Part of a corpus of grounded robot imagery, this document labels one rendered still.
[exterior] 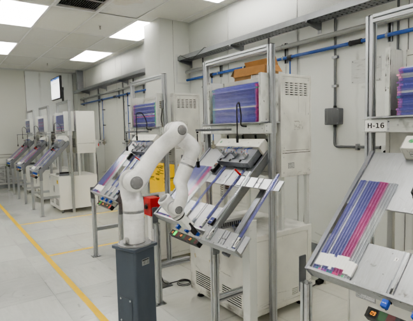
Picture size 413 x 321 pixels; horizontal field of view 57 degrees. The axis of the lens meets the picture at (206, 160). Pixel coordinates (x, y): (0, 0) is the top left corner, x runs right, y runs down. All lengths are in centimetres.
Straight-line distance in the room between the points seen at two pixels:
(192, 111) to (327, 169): 152
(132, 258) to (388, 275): 128
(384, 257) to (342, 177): 237
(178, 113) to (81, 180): 340
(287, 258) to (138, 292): 115
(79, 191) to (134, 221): 476
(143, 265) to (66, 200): 473
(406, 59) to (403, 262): 100
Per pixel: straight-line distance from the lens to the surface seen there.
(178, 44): 601
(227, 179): 263
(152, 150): 218
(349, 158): 395
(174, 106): 384
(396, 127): 202
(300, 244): 296
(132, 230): 219
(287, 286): 296
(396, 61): 212
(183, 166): 225
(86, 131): 688
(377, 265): 169
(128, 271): 224
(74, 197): 685
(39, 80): 1099
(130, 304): 230
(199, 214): 254
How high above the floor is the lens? 134
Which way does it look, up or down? 5 degrees down
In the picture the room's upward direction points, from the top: 1 degrees counter-clockwise
